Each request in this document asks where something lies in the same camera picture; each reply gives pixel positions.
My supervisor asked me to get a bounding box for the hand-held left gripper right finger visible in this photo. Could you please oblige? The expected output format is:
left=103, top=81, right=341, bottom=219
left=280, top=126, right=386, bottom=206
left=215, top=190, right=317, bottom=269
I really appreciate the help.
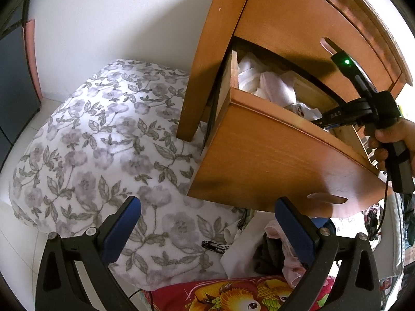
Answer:
left=274, top=196, right=381, bottom=311

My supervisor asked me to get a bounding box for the pink and white garment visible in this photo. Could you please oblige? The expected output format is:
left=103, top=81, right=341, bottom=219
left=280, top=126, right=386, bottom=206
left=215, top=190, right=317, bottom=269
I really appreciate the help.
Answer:
left=264, top=220, right=312, bottom=288

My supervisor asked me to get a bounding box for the deep wooden drawer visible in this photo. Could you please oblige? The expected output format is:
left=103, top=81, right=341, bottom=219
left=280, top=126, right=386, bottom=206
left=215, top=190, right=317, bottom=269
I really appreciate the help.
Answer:
left=187, top=50, right=392, bottom=218

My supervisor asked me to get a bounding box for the grey floral blanket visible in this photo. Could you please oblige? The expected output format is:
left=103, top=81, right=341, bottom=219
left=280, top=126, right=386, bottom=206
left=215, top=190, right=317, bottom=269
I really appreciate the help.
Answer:
left=9, top=59, right=254, bottom=291

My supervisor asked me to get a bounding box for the white shirt with black strap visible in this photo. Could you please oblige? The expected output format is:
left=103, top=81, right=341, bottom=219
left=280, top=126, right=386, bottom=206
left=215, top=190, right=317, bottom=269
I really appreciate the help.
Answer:
left=200, top=211, right=277, bottom=280

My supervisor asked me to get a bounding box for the person's right hand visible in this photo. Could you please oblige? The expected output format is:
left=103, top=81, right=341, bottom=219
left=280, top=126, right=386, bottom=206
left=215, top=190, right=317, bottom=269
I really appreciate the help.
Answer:
left=363, top=117, right=415, bottom=173

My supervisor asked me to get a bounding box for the wooden nightstand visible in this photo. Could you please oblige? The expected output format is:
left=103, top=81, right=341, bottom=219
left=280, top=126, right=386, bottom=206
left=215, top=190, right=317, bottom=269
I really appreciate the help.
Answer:
left=176, top=0, right=415, bottom=218

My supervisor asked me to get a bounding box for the shallow wooden drawer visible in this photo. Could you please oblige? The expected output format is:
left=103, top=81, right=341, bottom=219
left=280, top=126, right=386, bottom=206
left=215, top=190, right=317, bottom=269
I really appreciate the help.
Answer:
left=233, top=0, right=406, bottom=108

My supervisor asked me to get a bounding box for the plain white garment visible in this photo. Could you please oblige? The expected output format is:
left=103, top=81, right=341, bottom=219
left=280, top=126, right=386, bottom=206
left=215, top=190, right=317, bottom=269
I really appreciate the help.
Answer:
left=236, top=53, right=298, bottom=105

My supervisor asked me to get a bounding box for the red printed blanket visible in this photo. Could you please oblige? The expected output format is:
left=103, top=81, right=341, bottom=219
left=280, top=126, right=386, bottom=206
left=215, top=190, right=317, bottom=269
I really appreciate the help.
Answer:
left=150, top=275, right=335, bottom=311

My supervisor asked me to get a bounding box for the dark cabinet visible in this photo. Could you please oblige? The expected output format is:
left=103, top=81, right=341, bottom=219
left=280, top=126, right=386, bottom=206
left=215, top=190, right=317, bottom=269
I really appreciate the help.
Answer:
left=0, top=22, right=43, bottom=166

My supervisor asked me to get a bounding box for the white garment with black print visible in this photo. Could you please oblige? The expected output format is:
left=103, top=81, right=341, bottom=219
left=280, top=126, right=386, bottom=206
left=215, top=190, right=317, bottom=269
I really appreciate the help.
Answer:
left=285, top=102, right=324, bottom=123

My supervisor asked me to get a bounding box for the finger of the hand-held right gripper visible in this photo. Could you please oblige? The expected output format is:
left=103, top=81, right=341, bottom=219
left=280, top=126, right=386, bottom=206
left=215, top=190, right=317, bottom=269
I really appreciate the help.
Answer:
left=310, top=113, right=342, bottom=130

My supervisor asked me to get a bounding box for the black cable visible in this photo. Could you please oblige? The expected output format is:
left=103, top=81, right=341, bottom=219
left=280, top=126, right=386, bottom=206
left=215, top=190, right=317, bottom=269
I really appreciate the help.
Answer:
left=368, top=172, right=394, bottom=243

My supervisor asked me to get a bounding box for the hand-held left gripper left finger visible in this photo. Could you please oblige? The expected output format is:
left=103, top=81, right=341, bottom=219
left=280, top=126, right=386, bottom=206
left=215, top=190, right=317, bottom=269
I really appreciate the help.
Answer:
left=36, top=196, right=142, bottom=311

